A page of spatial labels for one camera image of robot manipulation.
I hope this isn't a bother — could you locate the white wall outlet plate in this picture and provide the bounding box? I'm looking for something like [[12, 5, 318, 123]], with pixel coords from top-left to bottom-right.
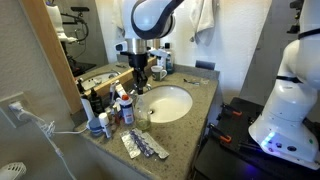
[[0, 92, 35, 130]]

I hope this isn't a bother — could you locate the black wall plate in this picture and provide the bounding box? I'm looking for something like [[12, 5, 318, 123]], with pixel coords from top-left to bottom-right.
[[194, 59, 216, 71]]

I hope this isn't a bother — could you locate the wood framed mirror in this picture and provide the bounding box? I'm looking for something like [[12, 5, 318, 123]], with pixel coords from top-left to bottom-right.
[[19, 0, 158, 115]]

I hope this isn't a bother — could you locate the blue grey cup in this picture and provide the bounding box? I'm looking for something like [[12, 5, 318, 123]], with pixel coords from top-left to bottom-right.
[[86, 116, 105, 137]]

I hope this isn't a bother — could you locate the black robot cart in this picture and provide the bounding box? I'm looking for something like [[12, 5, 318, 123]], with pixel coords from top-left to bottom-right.
[[192, 96, 320, 180]]

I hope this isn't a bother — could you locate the beige hanging towel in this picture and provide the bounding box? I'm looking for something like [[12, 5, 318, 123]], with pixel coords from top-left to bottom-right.
[[189, 0, 221, 45]]

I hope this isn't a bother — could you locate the electric toothbrush black head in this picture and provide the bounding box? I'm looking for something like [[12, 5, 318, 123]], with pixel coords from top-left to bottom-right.
[[76, 77, 97, 123]]

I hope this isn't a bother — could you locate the silver pill blister pack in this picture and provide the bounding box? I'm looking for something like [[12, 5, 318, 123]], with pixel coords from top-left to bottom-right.
[[142, 131, 171, 160], [119, 129, 142, 160]]

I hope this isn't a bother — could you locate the dark glass bottle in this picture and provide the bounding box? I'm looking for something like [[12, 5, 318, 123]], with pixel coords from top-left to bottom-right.
[[88, 87, 106, 115]]

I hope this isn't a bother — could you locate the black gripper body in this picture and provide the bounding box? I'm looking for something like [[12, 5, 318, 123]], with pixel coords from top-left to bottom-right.
[[120, 50, 150, 78]]

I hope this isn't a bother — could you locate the chrome faucet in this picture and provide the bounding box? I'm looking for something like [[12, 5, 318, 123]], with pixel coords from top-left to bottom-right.
[[128, 82, 153, 96]]

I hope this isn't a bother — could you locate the white power cable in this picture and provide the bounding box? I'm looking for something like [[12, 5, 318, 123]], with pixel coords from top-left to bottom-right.
[[14, 108, 90, 180]]

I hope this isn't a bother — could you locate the dark handled razor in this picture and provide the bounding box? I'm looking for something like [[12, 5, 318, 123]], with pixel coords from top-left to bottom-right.
[[182, 77, 201, 86]]

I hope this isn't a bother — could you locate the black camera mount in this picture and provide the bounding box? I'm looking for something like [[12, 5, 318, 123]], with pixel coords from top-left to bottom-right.
[[286, 0, 306, 35]]

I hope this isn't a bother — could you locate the small white roll-on bottle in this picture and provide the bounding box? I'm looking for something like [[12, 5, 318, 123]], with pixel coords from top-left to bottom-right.
[[98, 112, 113, 139]]

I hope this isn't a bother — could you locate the blue mouthwash bottle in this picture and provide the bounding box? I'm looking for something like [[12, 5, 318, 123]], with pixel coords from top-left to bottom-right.
[[164, 42, 175, 75]]

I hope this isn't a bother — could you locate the blue pill blister pack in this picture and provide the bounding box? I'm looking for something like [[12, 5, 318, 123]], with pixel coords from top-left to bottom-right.
[[128, 127, 156, 158]]

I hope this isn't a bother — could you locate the white oval sink basin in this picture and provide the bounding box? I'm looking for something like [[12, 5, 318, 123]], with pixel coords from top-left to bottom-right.
[[139, 84, 194, 124]]

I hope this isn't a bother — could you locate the grey mug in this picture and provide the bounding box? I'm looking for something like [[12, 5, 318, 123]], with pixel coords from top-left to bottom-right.
[[150, 65, 169, 82]]

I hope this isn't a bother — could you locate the black orange clamp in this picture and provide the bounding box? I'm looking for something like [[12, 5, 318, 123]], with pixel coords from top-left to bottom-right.
[[208, 122, 233, 145], [219, 102, 244, 118]]

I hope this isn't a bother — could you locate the white wall plug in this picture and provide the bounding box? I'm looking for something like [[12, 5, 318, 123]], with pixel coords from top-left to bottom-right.
[[7, 100, 26, 116]]

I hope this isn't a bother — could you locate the orange capped shaving can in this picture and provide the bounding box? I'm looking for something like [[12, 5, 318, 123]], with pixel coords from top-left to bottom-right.
[[118, 94, 136, 126]]

